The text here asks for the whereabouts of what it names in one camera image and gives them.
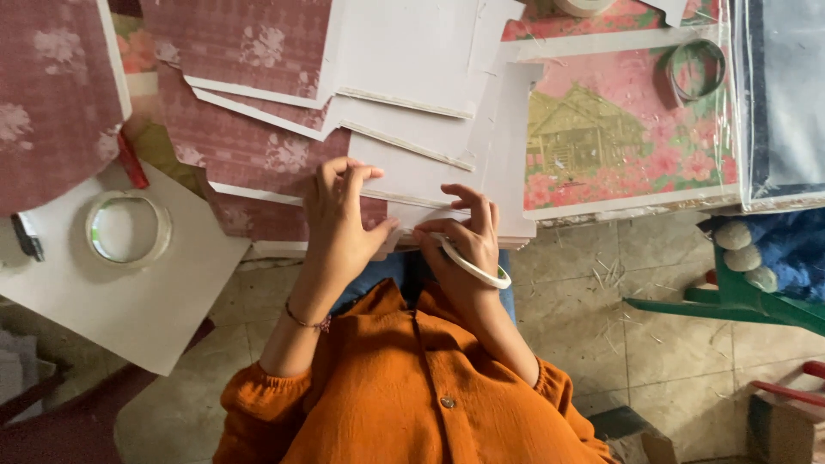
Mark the person's left hand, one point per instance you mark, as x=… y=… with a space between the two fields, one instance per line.
x=332 y=225

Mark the red plastic tool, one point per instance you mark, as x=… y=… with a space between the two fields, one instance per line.
x=132 y=164

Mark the small white cardboard piece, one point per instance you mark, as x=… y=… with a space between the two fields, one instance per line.
x=667 y=10

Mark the white cardboard sheet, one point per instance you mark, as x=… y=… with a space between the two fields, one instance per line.
x=129 y=309

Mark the thin clear tape roll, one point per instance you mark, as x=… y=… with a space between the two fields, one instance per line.
x=696 y=69

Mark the brown cardboard box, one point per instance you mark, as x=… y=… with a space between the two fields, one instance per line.
x=783 y=432

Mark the blue cloth with white pompoms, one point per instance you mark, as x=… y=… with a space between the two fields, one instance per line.
x=789 y=251

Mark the person's right hand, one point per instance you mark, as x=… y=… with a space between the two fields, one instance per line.
x=474 y=248

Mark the large maroon floral board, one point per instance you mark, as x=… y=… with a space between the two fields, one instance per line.
x=55 y=96

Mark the red plastic furniture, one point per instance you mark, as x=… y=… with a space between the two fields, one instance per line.
x=789 y=386

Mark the dark cardboard box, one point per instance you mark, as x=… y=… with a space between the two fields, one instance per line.
x=628 y=435

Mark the beige tape roll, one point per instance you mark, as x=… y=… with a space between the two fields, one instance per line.
x=583 y=6

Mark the plastic wrapped blue sheets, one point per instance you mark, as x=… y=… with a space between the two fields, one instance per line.
x=783 y=96

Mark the white tape roll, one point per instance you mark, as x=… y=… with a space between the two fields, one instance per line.
x=480 y=274

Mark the blue jeans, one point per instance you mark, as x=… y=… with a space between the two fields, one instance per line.
x=380 y=274

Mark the orange button shirt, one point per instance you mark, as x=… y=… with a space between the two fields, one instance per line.
x=412 y=393

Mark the green plastic stool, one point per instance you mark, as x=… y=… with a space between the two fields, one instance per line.
x=741 y=303

